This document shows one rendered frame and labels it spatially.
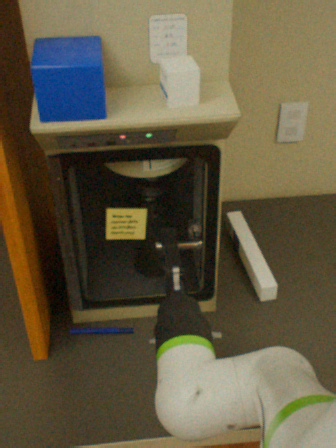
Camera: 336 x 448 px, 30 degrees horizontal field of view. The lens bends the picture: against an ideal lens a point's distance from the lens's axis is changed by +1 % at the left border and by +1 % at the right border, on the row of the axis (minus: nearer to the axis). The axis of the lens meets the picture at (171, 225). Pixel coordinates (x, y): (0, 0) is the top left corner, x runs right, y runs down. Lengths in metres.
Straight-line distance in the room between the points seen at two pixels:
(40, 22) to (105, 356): 0.69
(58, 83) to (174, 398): 0.48
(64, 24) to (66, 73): 0.11
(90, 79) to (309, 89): 0.82
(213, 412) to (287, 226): 0.84
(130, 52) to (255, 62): 0.58
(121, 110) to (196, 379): 0.42
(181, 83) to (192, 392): 0.45
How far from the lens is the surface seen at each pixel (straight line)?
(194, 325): 0.99
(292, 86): 1.61
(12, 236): 1.12
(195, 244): 1.18
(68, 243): 1.23
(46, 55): 0.95
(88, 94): 0.93
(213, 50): 1.04
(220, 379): 0.91
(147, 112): 0.97
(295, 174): 1.76
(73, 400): 1.29
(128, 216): 1.18
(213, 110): 0.98
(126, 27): 1.01
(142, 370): 1.31
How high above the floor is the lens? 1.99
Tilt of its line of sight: 40 degrees down
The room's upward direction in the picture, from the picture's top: 1 degrees counter-clockwise
